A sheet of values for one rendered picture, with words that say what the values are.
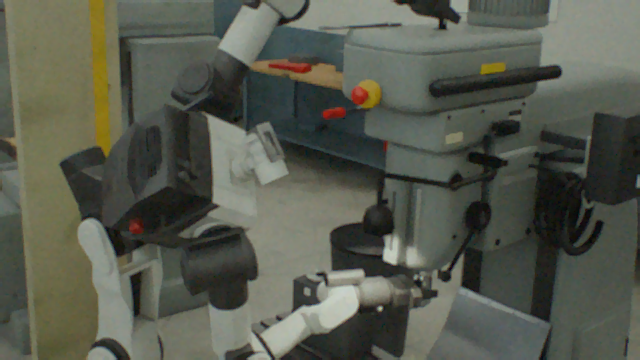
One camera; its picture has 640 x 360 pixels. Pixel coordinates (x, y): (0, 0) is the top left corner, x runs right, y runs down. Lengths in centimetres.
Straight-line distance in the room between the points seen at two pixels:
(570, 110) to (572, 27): 442
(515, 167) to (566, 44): 465
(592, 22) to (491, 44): 471
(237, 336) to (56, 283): 173
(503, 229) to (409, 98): 52
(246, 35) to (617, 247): 123
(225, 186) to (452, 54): 56
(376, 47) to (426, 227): 45
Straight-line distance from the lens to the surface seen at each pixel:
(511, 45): 189
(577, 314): 235
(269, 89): 923
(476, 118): 184
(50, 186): 330
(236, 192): 177
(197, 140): 174
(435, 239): 189
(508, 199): 203
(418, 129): 179
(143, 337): 213
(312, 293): 233
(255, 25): 189
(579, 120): 224
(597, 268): 237
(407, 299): 200
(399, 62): 168
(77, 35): 324
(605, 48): 647
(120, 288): 202
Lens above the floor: 207
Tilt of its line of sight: 16 degrees down
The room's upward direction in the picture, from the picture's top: 2 degrees clockwise
